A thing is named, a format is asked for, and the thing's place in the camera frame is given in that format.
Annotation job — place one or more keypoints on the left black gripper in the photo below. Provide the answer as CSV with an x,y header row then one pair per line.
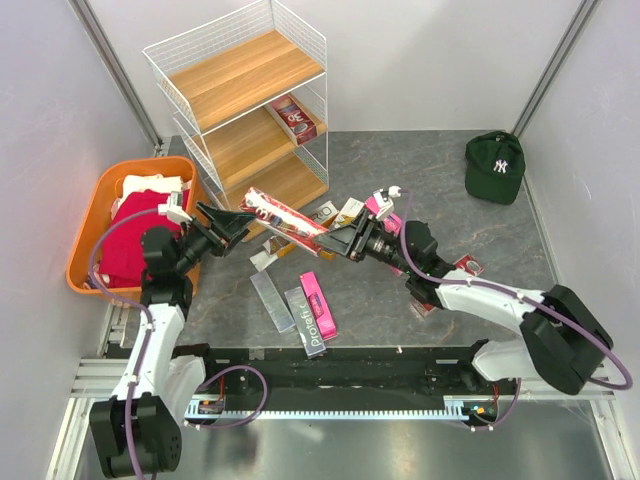
x,y
218,235

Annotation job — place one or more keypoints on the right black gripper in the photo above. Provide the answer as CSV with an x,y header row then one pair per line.
x,y
341,240

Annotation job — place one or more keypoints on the red 3D toothpaste box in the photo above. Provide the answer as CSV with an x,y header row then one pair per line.
x,y
283,220

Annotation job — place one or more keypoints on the pink toothpaste box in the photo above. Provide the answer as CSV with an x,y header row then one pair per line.
x,y
318,305
392,222

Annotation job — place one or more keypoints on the red 3D toothpaste box floor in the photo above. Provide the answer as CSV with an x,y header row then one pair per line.
x,y
467,263

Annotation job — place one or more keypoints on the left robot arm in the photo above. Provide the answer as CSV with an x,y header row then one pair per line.
x,y
137,430

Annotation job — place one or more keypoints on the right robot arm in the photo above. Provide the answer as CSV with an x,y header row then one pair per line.
x,y
559,339

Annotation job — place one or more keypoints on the red 3D box on shelf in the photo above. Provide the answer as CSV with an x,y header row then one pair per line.
x,y
293,119

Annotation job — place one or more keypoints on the orange silver R&O toothpaste box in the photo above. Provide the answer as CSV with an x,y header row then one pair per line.
x,y
346,215

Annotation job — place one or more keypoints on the torn silver R&O toothpaste box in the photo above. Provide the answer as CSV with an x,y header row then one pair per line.
x,y
277,247

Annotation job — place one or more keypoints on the silver grey toothpaste box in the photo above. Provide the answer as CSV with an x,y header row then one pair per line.
x,y
272,301

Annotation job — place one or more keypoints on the silver Protefix toothpaste box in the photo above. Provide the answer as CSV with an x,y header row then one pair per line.
x,y
305,322

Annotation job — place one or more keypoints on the white folded cloth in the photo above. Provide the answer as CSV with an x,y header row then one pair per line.
x,y
156,183

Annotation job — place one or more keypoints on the orange plastic tub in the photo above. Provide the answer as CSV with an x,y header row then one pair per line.
x,y
97,217

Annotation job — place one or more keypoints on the red folded cloth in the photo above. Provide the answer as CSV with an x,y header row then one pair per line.
x,y
122,260

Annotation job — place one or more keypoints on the dark green NY cap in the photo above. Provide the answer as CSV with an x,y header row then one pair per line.
x,y
495,167

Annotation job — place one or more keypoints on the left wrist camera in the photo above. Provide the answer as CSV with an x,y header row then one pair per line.
x,y
173,210

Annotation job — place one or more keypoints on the white wire wooden shelf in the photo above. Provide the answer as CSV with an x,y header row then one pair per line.
x,y
219,76

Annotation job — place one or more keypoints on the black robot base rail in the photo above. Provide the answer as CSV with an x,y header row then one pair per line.
x,y
434,370

